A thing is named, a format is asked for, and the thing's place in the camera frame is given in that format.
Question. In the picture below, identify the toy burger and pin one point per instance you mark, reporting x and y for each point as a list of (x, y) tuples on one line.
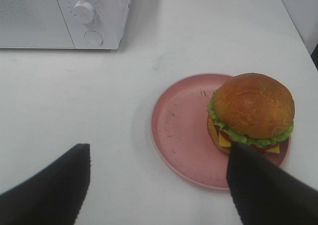
[(253, 109)]

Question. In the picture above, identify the white round door button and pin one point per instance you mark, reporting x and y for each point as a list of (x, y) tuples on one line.
[(93, 38)]

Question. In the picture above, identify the white timer knob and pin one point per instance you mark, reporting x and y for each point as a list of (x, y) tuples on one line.
[(84, 11)]

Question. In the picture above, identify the white microwave oven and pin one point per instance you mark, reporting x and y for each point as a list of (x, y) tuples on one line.
[(110, 20)]

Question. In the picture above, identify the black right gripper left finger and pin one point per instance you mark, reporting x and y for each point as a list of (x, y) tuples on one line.
[(53, 196)]

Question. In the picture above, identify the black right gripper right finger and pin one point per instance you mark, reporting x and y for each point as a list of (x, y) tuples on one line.
[(264, 194)]

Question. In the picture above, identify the pink round plate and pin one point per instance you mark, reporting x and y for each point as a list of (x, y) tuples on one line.
[(180, 134)]

